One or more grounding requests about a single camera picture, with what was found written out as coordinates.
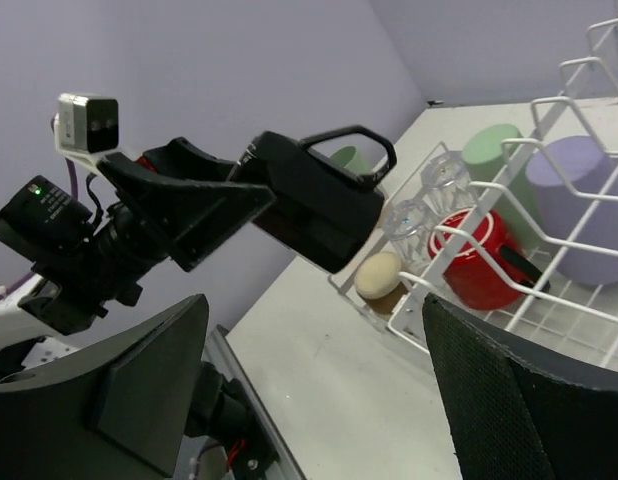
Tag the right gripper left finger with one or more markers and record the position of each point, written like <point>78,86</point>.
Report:
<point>114,410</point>

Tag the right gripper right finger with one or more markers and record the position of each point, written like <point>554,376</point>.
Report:
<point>518,410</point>

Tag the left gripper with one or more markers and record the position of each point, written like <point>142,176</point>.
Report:
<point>177,204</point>

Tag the red mug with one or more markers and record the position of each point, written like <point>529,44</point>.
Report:
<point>475,282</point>

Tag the light green cup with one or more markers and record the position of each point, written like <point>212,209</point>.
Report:
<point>351,159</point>

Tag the cream and brown cup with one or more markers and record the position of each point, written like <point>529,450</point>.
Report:
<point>378,284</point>

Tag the clear glass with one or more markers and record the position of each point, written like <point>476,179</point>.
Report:
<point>407,227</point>
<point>446,184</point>

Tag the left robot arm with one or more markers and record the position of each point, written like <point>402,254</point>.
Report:
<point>80,266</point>

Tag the purple cup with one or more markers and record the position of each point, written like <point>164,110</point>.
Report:
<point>588,168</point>

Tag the aluminium mounting rail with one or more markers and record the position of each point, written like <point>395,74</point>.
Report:
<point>261,451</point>

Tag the tall white wire rack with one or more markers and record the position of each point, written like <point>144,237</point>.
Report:
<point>510,212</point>

